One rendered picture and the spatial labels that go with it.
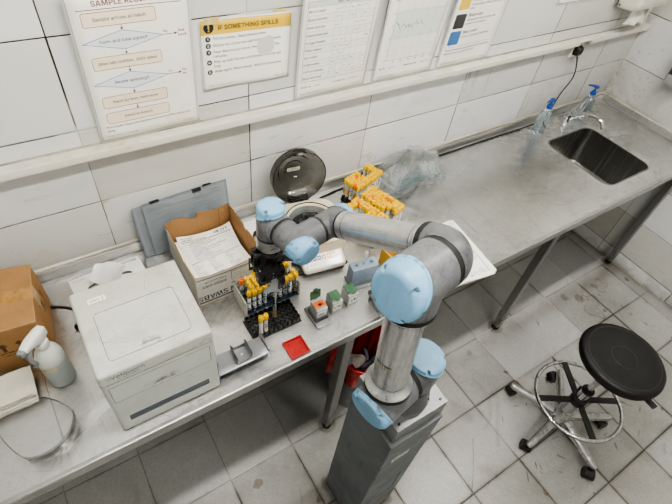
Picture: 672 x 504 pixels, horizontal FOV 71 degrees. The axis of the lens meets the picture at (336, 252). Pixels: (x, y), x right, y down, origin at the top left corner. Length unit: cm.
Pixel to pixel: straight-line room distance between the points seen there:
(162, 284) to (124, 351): 21
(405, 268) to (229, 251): 99
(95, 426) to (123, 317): 35
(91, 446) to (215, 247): 72
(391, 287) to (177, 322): 62
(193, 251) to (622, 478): 223
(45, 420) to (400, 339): 102
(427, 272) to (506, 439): 184
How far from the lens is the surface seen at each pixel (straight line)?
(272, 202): 121
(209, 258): 171
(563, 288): 336
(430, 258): 87
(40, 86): 146
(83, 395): 158
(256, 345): 152
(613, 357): 226
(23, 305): 158
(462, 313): 292
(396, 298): 86
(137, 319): 130
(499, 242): 208
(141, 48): 144
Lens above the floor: 221
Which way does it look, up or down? 47 degrees down
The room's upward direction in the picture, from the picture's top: 9 degrees clockwise
